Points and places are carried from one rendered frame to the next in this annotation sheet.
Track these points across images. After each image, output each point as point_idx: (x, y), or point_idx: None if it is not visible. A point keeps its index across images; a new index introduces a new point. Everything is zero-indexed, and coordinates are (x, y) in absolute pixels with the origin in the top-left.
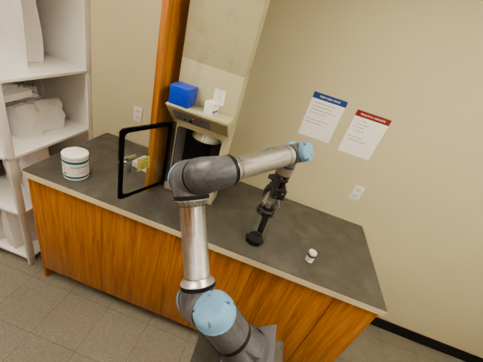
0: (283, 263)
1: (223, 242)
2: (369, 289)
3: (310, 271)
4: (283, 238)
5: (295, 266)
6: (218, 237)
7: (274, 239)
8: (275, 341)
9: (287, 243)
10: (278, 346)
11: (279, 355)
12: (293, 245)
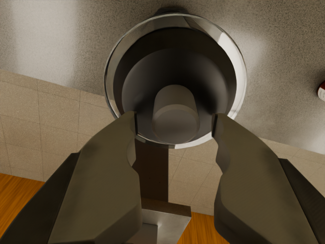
0: (241, 110)
1: (79, 70)
2: None
3: (311, 119)
4: (291, 3)
5: (273, 113)
6: (60, 54)
7: (252, 17)
8: (180, 217)
9: (293, 29)
10: (183, 221)
11: (182, 226)
12: (317, 31)
